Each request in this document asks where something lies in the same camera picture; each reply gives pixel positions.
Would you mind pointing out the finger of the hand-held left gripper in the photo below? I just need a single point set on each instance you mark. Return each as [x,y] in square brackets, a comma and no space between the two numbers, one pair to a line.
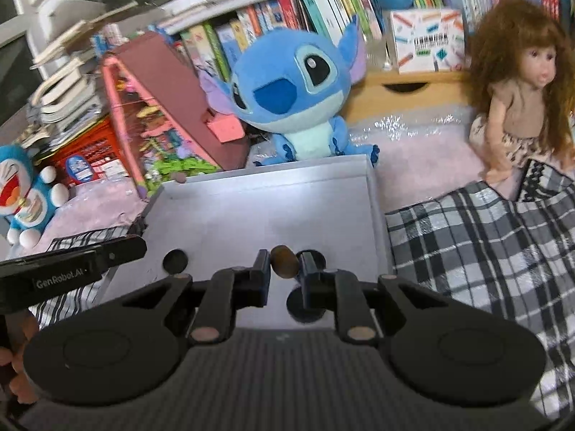
[123,251]

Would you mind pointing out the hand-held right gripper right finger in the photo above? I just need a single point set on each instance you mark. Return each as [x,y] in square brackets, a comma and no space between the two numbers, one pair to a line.
[310,287]

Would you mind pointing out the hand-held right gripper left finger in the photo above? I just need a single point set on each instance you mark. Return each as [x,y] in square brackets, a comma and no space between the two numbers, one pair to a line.
[260,278]

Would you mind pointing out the black round cap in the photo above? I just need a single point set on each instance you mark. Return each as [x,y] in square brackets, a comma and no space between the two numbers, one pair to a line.
[318,257]
[296,309]
[174,261]

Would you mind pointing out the brown walnut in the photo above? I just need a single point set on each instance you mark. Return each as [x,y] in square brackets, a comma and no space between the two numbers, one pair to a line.
[284,261]

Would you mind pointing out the white cardboard box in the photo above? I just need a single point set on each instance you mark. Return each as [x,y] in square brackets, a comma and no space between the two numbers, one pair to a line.
[269,206]

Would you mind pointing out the person's left hand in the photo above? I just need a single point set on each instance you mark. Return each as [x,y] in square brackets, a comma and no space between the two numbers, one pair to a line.
[20,381]

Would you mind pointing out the blue white cat plush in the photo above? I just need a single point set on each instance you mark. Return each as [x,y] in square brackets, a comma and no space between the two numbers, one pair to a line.
[27,197]

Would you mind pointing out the small brown round knob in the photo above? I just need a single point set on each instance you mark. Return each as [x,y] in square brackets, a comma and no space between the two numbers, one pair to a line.
[179,178]

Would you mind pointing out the red plastic crate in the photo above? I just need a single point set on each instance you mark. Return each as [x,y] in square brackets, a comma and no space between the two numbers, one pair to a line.
[103,143]

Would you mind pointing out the black white plaid blanket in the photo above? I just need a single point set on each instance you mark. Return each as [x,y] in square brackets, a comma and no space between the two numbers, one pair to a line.
[471,256]

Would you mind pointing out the pink fleece mat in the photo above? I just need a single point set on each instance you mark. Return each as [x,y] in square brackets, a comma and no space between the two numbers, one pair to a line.
[426,161]

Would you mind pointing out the pink triangular dollhouse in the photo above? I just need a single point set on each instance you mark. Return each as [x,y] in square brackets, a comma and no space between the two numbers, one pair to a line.
[170,85]

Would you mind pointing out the stack of books and papers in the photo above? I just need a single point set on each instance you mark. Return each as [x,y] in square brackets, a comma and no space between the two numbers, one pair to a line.
[67,85]

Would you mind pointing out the blue alien plush toy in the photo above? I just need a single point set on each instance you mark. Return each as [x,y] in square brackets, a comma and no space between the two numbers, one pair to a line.
[287,94]

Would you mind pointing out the wooden drawer box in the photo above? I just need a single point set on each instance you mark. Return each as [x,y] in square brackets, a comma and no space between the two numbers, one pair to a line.
[435,94]

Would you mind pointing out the white cabinet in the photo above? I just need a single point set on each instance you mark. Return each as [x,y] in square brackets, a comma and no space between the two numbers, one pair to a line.
[67,11]

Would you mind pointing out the white carton with pencil print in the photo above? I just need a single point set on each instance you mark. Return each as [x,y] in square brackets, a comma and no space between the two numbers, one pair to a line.
[426,40]

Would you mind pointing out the brown haired baby doll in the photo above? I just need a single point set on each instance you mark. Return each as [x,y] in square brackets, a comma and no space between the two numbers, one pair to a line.
[521,107]

